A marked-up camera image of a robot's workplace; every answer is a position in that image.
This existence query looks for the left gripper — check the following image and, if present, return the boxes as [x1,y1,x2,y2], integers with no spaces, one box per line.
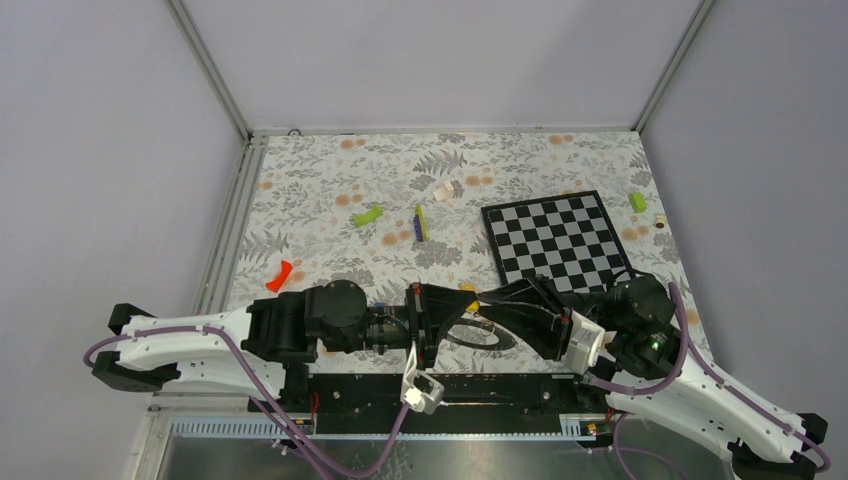
[326,283,477,374]

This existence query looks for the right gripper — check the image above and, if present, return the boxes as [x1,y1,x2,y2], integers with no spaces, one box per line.
[472,273,607,359]

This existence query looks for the large silver keyring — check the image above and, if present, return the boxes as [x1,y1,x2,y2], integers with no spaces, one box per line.
[445,318,517,351]

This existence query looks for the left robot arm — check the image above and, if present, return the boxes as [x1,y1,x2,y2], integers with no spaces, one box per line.
[83,280,477,411]

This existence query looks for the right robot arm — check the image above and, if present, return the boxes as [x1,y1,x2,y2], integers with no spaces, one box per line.
[478,274,832,479]

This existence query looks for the black white chessboard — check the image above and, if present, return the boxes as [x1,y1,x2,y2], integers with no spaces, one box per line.
[481,190,644,294]

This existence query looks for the floral table mat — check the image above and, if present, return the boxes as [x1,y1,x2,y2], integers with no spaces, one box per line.
[210,131,718,376]

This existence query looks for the cream toy block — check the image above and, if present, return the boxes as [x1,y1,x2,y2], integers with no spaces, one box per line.
[433,181,456,202]

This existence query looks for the green curved block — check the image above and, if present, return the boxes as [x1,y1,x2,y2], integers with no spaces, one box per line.
[352,204,383,228]

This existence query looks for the small green block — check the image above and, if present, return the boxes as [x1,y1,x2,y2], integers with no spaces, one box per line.
[628,191,648,214]

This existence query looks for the red curved block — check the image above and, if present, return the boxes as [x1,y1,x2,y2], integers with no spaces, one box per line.
[265,260,293,293]

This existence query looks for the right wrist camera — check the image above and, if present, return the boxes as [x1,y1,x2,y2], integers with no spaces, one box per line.
[564,311,607,377]

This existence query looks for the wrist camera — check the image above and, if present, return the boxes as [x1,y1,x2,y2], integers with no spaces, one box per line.
[400,342,445,415]
[564,311,607,377]

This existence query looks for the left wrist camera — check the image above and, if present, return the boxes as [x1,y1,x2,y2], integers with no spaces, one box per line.
[400,342,445,415]

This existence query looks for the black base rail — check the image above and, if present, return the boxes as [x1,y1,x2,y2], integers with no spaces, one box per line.
[271,373,610,435]

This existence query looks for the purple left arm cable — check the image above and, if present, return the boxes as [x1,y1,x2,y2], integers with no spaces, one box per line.
[83,324,412,480]

